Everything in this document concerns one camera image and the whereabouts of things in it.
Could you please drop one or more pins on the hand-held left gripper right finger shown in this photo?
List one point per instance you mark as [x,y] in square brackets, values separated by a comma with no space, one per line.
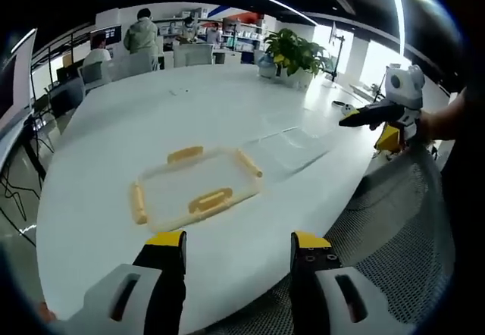
[322,301]

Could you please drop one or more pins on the clear lid with yellow clips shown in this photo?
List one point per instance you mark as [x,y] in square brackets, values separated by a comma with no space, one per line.
[197,183]

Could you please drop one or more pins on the green potted plant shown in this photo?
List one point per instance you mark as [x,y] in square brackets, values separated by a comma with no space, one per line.
[295,52]

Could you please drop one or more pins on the blue water bottle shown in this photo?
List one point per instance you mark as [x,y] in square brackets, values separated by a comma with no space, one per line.
[267,66]

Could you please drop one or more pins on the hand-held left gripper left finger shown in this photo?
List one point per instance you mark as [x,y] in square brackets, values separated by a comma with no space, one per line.
[113,301]

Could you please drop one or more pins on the grey mesh office chair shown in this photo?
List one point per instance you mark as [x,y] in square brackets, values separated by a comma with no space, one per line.
[401,217]

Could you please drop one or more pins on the yellow block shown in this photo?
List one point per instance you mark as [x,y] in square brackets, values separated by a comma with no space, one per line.
[388,138]

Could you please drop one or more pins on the storage shelf with boxes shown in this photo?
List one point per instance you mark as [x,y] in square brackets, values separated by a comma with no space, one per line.
[244,32]

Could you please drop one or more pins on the clear plastic film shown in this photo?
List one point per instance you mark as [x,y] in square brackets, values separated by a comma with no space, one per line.
[291,145]

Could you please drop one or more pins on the person's left hand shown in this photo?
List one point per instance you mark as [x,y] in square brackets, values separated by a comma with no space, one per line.
[47,312]

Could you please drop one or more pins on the small black tripod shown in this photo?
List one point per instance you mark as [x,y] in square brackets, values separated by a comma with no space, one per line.
[378,91]

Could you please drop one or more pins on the white mesh chair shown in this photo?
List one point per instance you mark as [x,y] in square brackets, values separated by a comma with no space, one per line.
[193,55]
[94,75]

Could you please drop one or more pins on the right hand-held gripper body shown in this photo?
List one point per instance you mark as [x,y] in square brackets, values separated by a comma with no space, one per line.
[409,92]

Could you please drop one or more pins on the black wall screen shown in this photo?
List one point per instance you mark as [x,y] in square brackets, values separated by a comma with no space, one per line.
[113,35]

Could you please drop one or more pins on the white handheld controller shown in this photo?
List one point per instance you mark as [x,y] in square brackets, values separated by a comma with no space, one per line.
[346,107]

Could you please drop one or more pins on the large monitor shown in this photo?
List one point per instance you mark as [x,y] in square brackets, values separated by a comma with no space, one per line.
[15,85]

